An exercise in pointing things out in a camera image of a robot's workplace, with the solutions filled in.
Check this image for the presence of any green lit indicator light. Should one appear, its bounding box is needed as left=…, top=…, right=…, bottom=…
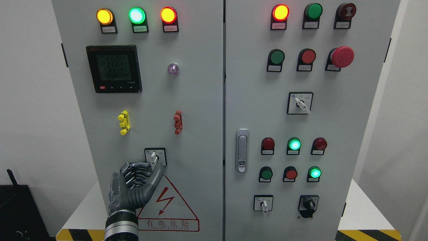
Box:
left=128, top=7, right=149, bottom=33

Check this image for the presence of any white selector switch upper right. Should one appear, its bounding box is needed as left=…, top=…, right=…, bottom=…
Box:
left=287, top=92, right=314, bottom=115

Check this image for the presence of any white selector switch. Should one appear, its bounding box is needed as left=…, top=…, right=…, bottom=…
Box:
left=287, top=92, right=314, bottom=115
left=253, top=195, right=274, bottom=213

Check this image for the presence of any yellow terminal block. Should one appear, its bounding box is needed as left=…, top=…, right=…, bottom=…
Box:
left=117, top=110, right=130, bottom=135

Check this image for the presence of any green lit small indicator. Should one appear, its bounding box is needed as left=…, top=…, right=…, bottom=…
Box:
left=286, top=137, right=301, bottom=155

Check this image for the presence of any black box with antenna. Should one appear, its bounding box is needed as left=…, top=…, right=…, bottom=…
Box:
left=0, top=169, right=50, bottom=241

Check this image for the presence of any red electric hazard sticker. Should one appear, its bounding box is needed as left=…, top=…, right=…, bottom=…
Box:
left=137, top=176, right=199, bottom=232

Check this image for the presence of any orange-red indicator light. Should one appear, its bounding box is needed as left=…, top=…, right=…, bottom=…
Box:
left=160, top=6, right=179, bottom=32

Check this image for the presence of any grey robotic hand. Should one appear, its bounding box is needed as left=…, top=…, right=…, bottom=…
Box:
left=108, top=162, right=165, bottom=216

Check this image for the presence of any yellow indicator light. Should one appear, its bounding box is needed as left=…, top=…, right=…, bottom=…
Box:
left=96, top=8, right=118, bottom=34

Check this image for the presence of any white selector switch door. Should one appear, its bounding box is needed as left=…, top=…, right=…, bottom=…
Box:
left=144, top=148, right=167, bottom=167

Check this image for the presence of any small red push button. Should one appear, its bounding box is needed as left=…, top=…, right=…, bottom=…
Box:
left=283, top=166, right=298, bottom=182

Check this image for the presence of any dark green indicator light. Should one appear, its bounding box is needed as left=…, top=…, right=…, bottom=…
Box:
left=302, top=3, right=323, bottom=29

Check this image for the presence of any dark red small indicator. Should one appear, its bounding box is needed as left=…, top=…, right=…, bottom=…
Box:
left=311, top=137, right=328, bottom=155

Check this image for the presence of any red lit indicator light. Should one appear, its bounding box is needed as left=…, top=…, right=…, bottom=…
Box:
left=270, top=4, right=290, bottom=30

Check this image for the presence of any red terminal block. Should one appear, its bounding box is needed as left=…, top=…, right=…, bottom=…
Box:
left=173, top=110, right=183, bottom=135

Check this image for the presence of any dark red indicator light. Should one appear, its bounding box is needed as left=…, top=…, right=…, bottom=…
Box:
left=261, top=137, right=275, bottom=155

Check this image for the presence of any green lit push button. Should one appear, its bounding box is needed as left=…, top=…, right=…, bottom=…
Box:
left=306, top=166, right=322, bottom=183

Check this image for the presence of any small green push button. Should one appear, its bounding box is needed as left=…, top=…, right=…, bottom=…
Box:
left=258, top=166, right=273, bottom=183

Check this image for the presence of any clear white lamp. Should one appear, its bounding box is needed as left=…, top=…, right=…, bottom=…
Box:
left=167, top=63, right=180, bottom=76

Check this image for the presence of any silver door handle lock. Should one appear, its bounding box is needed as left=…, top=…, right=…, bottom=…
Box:
left=235, top=129, right=249, bottom=173

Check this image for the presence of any white platform with hazard stripes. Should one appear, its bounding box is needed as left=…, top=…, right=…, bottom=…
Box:
left=56, top=180, right=402, bottom=241

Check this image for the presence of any black rotary selector switch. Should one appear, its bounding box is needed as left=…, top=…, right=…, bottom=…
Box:
left=298, top=195, right=319, bottom=218

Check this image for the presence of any left grey cabinet door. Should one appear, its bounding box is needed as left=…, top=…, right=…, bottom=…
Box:
left=52, top=0, right=224, bottom=241

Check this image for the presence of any dark red buzzer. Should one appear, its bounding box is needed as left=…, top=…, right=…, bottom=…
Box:
left=334, top=3, right=356, bottom=29

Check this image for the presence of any white selector switch lower right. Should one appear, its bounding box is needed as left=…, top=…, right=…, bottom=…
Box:
left=253, top=195, right=274, bottom=213

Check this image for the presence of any right grey cabinet door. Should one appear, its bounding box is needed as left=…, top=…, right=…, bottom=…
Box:
left=225, top=0, right=400, bottom=241

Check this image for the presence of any black digital power meter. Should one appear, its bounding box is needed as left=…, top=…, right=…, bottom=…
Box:
left=86, top=45, right=143, bottom=93

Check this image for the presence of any red emergency stop button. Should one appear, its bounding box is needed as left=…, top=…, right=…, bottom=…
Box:
left=325, top=46, right=354, bottom=72

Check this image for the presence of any grey cabinet door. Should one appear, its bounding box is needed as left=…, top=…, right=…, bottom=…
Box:
left=225, top=0, right=400, bottom=241
left=52, top=0, right=224, bottom=241

